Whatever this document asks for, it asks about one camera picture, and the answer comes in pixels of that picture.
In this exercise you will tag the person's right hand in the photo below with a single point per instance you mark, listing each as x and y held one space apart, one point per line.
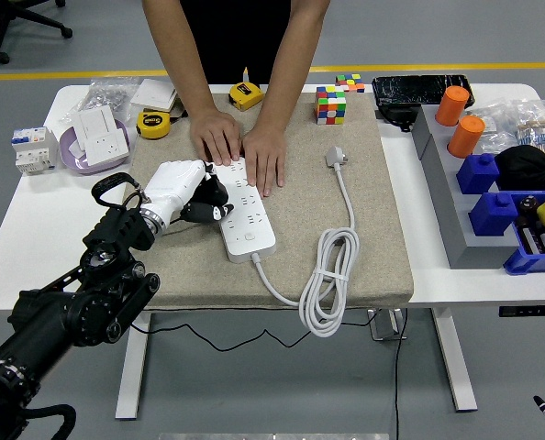
215 135

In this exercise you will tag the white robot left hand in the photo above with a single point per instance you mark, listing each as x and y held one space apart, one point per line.
171 183

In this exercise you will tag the person's left hand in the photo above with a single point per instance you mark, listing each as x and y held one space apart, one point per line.
264 158

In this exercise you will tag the black power adapter plug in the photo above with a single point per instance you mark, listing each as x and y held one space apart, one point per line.
217 192

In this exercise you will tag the white power strip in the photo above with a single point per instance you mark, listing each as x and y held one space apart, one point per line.
254 231

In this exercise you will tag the person's right forearm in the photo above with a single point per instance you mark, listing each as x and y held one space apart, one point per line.
181 55

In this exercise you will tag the person's left forearm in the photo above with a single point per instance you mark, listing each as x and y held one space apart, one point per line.
293 59

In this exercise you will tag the square yellow tape measure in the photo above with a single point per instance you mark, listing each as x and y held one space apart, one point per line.
246 95

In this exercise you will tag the round yellow tape measure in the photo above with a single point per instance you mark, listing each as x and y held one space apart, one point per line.
153 124

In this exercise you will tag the large colourful puzzle cube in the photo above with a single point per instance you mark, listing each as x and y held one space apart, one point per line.
331 107

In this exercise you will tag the person's torso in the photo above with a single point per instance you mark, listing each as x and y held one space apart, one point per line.
236 36

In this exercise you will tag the black table control panel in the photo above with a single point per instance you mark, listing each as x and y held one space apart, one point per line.
529 311

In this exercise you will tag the white table leg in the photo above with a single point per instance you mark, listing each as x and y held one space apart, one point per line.
456 366
130 399

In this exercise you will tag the grey-brown mat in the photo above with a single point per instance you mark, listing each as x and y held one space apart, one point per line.
300 261

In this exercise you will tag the clear bag of screws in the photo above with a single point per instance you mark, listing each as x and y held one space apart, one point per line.
107 94

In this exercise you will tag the small colourful puzzle cube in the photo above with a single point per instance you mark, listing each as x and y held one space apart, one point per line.
351 83

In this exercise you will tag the white circuit breaker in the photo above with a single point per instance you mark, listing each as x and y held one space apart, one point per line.
34 151

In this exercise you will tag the blue plastic bin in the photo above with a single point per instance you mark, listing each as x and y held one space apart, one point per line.
529 265

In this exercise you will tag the black cracked tray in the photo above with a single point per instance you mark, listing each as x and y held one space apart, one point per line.
410 89

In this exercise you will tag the grey stepped block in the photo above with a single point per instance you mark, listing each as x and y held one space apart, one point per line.
442 192

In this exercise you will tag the orange cylinder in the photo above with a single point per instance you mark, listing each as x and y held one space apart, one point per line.
451 107
465 137

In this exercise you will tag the blue plastic block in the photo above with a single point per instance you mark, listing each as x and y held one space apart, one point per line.
492 215
476 174

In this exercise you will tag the dark brown bottle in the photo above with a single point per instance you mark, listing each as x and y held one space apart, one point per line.
528 205

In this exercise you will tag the black office chair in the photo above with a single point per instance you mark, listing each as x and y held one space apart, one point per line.
2 27

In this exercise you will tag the clear plastic bag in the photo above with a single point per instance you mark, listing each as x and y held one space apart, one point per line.
495 128

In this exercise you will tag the black cloth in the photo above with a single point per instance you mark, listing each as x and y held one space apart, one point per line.
529 167

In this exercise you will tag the clear bag of resistors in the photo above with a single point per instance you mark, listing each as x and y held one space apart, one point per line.
538 128

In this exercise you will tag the white wall socket panel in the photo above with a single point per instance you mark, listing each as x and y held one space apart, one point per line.
109 146

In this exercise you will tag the white switch panel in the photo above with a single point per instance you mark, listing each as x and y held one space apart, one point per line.
155 94

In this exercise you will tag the white blank wall plate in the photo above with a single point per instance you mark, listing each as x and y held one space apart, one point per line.
93 124

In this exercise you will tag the metal bracket under table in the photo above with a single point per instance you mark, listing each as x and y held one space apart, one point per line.
382 327

